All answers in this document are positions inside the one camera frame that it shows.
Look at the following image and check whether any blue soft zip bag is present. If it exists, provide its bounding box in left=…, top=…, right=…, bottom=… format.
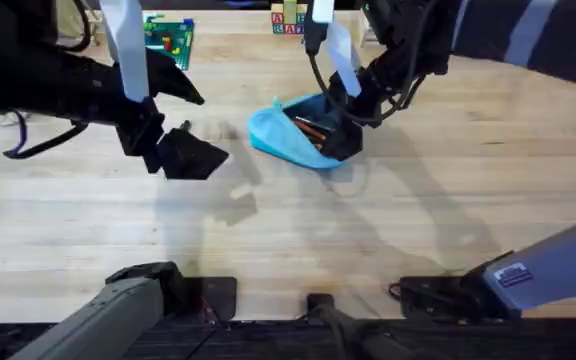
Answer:
left=247, top=93, right=365, bottom=171

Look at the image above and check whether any green board with toy blocks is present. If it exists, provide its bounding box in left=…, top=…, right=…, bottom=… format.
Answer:
left=142, top=14, right=196, bottom=72

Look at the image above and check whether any right wrist flat plate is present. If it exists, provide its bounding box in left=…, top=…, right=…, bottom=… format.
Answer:
left=324, top=19, right=363, bottom=99

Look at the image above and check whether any wrist flat plate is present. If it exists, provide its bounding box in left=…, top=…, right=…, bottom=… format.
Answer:
left=98, top=0, right=150, bottom=104
left=324, top=19, right=363, bottom=99

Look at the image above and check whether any left wrist flat plate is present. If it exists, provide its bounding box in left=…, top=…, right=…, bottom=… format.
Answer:
left=98, top=0, right=150, bottom=104

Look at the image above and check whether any stack of coloured toy blocks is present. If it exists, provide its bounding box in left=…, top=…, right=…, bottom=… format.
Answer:
left=269, top=0, right=310, bottom=36

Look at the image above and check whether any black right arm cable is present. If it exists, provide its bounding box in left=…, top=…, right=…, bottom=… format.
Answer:
left=303, top=19, right=427, bottom=129

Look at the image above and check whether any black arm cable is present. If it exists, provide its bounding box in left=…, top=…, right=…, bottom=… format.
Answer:
left=303, top=19, right=427, bottom=129
left=2, top=110, right=90, bottom=161

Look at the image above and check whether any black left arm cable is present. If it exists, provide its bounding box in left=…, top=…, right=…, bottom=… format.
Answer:
left=2, top=110, right=90, bottom=161

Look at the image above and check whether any black cable bundle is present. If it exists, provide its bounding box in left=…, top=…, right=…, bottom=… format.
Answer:
left=306, top=293, right=415, bottom=360

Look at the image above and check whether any black rail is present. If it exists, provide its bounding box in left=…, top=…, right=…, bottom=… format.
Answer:
left=0, top=316, right=576, bottom=360

